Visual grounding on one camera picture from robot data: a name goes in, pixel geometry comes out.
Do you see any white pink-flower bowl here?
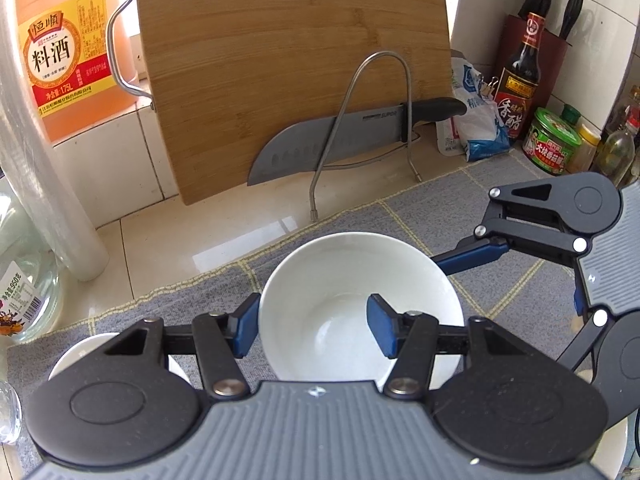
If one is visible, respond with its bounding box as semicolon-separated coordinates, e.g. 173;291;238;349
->
257;231;463;393
47;332;193;391

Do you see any small clear plastic bottle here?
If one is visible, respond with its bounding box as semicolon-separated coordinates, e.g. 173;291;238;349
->
0;379;25;445

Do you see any grey checked cloth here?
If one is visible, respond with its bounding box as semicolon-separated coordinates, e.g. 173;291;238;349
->
5;157;640;480

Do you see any plastic wrap roll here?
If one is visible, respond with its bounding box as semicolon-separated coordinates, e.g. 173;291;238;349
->
0;0;111;282

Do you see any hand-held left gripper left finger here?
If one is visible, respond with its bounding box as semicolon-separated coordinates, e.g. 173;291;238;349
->
102;294;261;401

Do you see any orange cooking wine jug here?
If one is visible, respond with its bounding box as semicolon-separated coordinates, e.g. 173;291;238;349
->
14;0;138;147

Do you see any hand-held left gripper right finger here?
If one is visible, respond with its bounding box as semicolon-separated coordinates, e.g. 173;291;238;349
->
366;294;541;401

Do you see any black-handled kitchen knife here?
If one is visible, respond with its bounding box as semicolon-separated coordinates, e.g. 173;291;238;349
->
246;96;468;187

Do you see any green lidded sauce jar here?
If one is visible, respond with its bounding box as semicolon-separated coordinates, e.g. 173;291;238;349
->
522;107;583;177

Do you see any clear red-cap bottle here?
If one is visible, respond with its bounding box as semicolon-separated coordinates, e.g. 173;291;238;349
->
595;120;638;188

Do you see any bamboo cutting board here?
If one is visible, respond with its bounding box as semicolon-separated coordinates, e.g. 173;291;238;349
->
106;0;453;207

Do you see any metal wire rack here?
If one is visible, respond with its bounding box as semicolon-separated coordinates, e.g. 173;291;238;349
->
309;51;423;221

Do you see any dark red knife block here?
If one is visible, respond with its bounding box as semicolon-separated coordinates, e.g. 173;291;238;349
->
492;14;571;126

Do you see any yellow-lid spice jar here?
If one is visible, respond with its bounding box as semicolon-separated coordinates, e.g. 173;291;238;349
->
567;122;602;175

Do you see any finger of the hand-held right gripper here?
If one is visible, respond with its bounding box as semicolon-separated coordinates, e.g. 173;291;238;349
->
430;180;589;277
556;308;612;387

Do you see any dark vinegar bottle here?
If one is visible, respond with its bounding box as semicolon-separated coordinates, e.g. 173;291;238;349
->
492;11;547;141

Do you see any clear labelled bottle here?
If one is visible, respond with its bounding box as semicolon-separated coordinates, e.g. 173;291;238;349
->
0;180;66;346

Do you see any white and blue salt bag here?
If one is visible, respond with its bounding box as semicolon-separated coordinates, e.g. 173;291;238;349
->
435;50;512;163

